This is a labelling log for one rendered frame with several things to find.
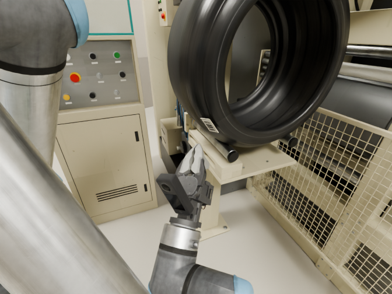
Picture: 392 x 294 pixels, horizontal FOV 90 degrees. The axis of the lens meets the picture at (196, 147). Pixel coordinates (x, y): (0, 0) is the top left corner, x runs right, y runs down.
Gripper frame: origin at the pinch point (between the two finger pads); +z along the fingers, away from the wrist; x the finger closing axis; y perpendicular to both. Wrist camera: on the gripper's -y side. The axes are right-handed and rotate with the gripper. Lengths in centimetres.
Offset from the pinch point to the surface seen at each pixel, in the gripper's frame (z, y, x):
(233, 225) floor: -10, 112, -37
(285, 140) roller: 20.3, 37.7, 14.5
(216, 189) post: 7, 75, -35
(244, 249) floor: -25, 107, -24
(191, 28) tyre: 25.3, -16.4, 3.0
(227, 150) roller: 7.7, 19.0, -0.8
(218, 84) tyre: 16.4, -4.1, 6.0
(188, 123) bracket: 26.2, 23.9, -26.9
